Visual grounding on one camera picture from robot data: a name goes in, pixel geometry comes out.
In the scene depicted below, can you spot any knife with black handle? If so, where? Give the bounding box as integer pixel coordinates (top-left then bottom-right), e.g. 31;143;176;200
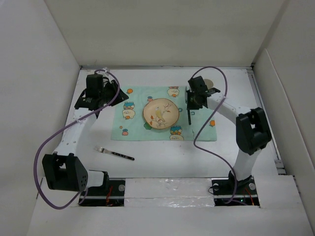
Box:
187;108;191;125

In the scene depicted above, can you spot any purple ceramic mug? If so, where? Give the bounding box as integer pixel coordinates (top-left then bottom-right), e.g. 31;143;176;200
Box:
203;79;214;90

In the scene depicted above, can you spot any beige bird pattern plate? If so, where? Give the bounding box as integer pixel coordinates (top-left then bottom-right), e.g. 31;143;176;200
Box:
143;98;180;129

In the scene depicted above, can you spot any green cartoon print placemat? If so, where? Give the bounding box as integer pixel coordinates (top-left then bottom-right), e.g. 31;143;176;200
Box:
111;86;217;142

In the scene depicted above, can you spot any fork with black handle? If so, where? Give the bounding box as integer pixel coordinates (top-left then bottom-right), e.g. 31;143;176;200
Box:
94;146;135;161

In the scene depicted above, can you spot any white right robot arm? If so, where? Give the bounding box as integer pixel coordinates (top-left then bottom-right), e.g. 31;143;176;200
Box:
185;76;272;194

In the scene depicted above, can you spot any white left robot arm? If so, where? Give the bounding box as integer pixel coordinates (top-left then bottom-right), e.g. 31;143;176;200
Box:
42;73;128;195

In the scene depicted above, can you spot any silver foil tape strip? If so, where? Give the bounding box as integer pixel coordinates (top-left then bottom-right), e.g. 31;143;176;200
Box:
124;178;215;208

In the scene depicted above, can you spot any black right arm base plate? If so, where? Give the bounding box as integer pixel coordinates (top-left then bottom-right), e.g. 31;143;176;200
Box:
208;177;260;207

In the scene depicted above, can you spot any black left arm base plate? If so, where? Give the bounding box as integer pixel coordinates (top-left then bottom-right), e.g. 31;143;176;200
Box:
78;178;126;207

